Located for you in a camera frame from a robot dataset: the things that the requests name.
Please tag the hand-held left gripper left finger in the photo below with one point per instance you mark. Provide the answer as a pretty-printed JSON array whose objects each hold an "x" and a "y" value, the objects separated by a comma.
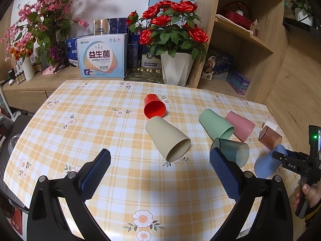
[{"x": 96, "y": 173}]

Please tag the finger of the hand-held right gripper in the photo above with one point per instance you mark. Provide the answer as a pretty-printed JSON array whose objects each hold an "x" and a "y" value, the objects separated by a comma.
[
  {"x": 298, "y": 154},
  {"x": 292, "y": 166}
]

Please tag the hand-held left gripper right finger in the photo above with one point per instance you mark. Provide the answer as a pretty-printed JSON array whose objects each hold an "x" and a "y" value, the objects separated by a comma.
[{"x": 225, "y": 175}]

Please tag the blue plastic cup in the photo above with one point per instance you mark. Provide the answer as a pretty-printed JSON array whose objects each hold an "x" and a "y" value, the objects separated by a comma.
[{"x": 267, "y": 167}]

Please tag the person's right forearm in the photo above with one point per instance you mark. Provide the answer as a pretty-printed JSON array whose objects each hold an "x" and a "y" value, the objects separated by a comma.
[{"x": 313, "y": 212}]

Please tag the dark teal translucent cup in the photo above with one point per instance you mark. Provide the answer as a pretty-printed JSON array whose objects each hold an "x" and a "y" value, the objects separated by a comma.
[{"x": 233, "y": 149}]

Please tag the brown translucent cup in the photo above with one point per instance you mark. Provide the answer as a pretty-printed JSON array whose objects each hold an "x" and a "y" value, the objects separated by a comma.
[{"x": 269, "y": 136}]

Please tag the pink plastic cup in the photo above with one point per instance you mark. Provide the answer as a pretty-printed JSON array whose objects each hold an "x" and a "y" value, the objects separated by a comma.
[{"x": 242, "y": 124}]

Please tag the green plastic cup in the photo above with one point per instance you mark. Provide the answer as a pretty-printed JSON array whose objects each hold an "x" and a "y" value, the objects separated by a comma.
[{"x": 213, "y": 121}]

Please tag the beige plastic cup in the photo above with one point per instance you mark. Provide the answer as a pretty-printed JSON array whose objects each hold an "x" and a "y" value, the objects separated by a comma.
[{"x": 163, "y": 135}]

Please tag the red plastic cup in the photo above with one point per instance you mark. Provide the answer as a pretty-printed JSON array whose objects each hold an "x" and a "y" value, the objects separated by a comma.
[{"x": 153, "y": 106}]

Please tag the person's right hand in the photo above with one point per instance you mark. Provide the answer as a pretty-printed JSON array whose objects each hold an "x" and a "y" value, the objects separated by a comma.
[{"x": 312, "y": 193}]

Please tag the white paper slip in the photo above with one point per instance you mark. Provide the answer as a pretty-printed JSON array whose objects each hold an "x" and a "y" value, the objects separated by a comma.
[{"x": 270, "y": 125}]

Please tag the plaid floral tablecloth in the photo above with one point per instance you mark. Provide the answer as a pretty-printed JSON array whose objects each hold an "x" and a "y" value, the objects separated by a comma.
[{"x": 100, "y": 130}]

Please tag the black chair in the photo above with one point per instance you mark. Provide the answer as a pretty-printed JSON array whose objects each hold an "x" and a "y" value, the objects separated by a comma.
[{"x": 10, "y": 170}]

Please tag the purple box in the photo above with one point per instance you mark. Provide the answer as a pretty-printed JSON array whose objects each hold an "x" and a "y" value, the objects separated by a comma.
[{"x": 239, "y": 82}]

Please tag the wooden sideboard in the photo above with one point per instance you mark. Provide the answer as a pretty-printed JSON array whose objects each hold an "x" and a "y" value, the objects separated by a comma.
[{"x": 32, "y": 90}]

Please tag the gold tray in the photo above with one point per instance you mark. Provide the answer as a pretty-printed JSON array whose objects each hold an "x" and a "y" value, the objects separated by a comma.
[{"x": 143, "y": 74}]

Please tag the blue box moon print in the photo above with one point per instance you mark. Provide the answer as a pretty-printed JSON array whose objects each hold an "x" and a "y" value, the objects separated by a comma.
[{"x": 219, "y": 64}]

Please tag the white box pink print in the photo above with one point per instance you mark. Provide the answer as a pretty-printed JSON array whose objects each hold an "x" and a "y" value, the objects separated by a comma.
[{"x": 101, "y": 55}]

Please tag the red rose plant white pot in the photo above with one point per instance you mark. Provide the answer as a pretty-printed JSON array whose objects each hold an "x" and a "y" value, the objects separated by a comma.
[{"x": 175, "y": 65}]

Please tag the dark blue tin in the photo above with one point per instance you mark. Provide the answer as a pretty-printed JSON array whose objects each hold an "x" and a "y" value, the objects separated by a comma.
[{"x": 133, "y": 55}]

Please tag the white ribbed vase orange flowers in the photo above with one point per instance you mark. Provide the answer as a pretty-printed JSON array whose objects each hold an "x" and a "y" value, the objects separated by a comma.
[{"x": 28, "y": 70}]

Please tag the row of small bottles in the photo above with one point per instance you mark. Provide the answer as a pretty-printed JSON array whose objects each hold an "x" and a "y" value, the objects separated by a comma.
[{"x": 20, "y": 75}]

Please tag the blue and white box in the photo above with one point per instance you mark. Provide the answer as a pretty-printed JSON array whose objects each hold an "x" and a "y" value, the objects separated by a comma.
[{"x": 71, "y": 51}]

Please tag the blue box round emblem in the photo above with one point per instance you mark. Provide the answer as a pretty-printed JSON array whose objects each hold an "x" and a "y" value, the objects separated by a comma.
[{"x": 150, "y": 59}]

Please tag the glass perfume bottle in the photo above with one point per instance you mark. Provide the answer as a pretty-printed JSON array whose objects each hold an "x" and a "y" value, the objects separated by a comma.
[{"x": 255, "y": 30}]

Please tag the wooden shelf unit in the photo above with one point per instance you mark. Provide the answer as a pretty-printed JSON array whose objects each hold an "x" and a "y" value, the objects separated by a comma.
[{"x": 208, "y": 35}]

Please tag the green plant white pot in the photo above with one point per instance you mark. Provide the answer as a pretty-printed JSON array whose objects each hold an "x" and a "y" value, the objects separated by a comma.
[{"x": 302, "y": 12}]

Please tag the silver box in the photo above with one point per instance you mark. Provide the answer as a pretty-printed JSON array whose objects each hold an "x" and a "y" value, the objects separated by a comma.
[{"x": 101, "y": 27}]

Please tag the dark blue patterned box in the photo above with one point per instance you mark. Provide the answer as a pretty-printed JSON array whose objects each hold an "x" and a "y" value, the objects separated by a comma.
[{"x": 117, "y": 25}]

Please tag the red basket on shelf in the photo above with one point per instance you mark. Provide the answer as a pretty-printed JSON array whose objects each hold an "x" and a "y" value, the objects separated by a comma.
[{"x": 237, "y": 16}]

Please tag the white cloth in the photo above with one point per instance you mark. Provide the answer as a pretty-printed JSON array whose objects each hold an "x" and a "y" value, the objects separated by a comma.
[{"x": 225, "y": 20}]

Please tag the pink blossom artificial tree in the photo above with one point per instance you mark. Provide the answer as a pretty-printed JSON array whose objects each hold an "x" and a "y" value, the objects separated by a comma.
[{"x": 54, "y": 10}]

